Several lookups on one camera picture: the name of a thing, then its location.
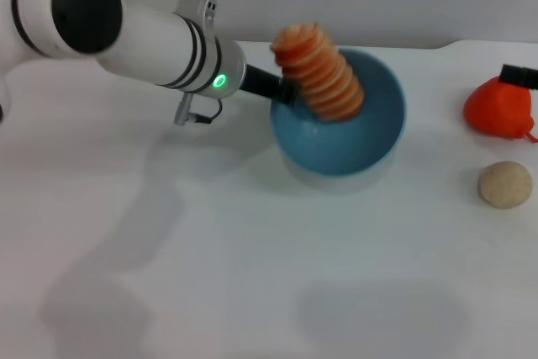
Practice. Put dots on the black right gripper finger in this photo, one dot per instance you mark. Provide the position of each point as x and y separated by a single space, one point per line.
519 76

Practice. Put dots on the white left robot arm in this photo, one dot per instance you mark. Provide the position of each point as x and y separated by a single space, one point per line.
126 35

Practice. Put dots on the orange striped toy bread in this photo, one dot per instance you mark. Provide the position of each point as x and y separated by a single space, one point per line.
319 73

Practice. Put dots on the beige toy potato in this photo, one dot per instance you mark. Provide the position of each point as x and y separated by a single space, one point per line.
504 184

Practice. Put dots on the red toy strawberry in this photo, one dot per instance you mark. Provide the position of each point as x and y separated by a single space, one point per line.
498 109

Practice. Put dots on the blue bowl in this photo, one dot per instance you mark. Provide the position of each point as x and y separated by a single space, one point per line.
340 140

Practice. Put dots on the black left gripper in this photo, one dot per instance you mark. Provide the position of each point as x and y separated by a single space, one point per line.
260 81

